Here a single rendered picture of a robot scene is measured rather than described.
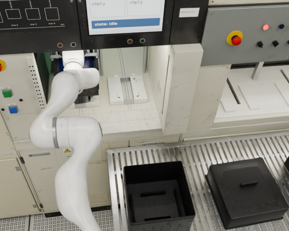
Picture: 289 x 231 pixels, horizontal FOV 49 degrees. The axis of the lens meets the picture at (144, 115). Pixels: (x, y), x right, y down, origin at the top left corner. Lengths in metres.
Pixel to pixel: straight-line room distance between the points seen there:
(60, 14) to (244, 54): 0.79
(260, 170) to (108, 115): 0.83
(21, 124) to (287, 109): 1.45
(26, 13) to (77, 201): 0.67
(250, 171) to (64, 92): 1.00
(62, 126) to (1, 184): 1.09
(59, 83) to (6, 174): 1.01
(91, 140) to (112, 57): 1.19
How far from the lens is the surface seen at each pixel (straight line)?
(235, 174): 1.63
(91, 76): 1.36
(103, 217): 2.40
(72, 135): 1.03
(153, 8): 1.24
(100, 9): 1.22
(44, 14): 1.24
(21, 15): 1.25
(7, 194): 2.17
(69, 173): 1.02
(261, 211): 1.57
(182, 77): 1.41
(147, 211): 1.56
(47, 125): 1.04
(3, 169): 1.94
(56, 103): 1.05
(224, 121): 1.81
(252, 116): 1.89
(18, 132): 1.68
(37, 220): 2.46
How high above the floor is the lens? 2.17
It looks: 48 degrees down
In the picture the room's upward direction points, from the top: 4 degrees clockwise
